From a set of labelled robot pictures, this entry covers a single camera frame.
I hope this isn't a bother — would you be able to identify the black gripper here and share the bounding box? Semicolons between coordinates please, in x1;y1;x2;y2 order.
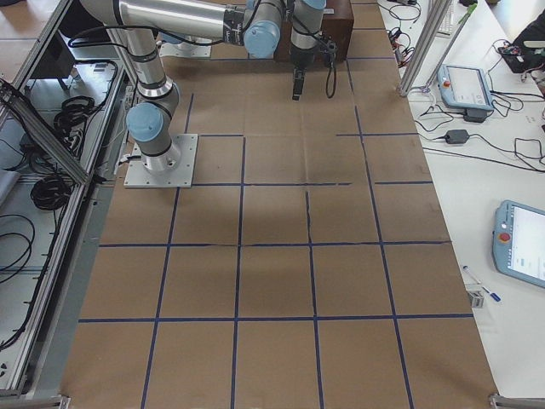
290;34;336;101

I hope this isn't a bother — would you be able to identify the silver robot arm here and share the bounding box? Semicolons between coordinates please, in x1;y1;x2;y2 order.
82;1;336;175

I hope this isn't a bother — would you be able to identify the dark wooden drawer cabinet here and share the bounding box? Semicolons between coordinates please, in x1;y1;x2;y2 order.
273;0;354;62

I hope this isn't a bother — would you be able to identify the far teach pendant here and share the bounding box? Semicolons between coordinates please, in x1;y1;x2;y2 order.
437;64;494;112

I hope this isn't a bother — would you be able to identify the teach pendant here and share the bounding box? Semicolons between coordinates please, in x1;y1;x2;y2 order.
492;200;544;288
437;64;494;112

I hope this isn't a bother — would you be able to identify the black power adapter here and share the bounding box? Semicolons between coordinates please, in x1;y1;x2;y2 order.
445;130;469;145

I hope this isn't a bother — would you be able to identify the brown paper table mat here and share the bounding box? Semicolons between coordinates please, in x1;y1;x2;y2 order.
61;1;496;408

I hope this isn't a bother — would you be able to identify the near teach pendant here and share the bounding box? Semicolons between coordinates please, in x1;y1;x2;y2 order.
492;200;544;288

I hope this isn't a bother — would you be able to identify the blue white pen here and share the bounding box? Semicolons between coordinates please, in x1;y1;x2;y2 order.
462;265;502;302

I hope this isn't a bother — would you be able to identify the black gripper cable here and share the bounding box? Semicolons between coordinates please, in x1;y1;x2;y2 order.
286;0;337;100

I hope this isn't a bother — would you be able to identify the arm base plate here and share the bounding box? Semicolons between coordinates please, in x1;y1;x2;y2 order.
159;42;211;59
124;134;198;188

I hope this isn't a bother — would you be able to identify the aluminium frame post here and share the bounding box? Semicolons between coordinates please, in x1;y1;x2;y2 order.
398;0;476;97

